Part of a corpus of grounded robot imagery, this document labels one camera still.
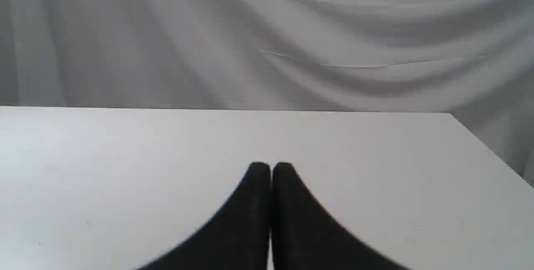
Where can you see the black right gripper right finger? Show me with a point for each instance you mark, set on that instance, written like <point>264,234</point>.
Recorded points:
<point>306,237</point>

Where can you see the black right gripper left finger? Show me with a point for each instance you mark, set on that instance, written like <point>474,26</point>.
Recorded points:
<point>236,237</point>

